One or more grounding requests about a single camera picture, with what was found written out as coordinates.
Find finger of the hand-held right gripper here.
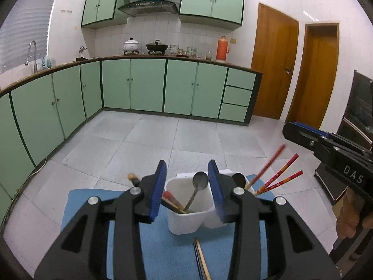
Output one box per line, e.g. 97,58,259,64
294,121,373,159
283,122,338,165

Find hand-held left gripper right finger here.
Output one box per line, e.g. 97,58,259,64
207,160,341,280

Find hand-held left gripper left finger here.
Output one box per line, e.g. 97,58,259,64
34,160,167,280

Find red patterned bamboo chopstick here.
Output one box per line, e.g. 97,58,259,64
255,170,304,196
244,143,287,190
253,153,300,196
163,191,187,213

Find white plastic utensil holder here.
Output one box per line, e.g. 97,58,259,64
164,176,215,235
204,168,256,229

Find black chopstick with silver band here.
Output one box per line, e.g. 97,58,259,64
193,242,204,280

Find person's right hand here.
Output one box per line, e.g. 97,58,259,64
335,187,365,240

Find dark glass-front cabinet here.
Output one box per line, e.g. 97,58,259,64
314,69,373,205

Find blue tablecloth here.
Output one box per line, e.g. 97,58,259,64
61,174,269,280

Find closed wooden door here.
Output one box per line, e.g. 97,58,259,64
251,2,300,120

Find green kitchen base cabinets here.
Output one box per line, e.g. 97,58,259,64
0,55,263,228

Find orange thermos flask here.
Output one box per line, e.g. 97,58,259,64
216,35,231,62

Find black wok with lid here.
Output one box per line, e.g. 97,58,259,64
146,39,169,55

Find white lidded cooking pot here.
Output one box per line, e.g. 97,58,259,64
122,37,140,55

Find black range hood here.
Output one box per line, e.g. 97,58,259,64
117,0,179,17

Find chrome kitchen faucet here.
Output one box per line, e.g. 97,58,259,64
25,40,38,73

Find window blinds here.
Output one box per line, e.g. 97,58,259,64
0,0,63,75

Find wooden door with frame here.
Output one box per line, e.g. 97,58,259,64
287,22,340,130

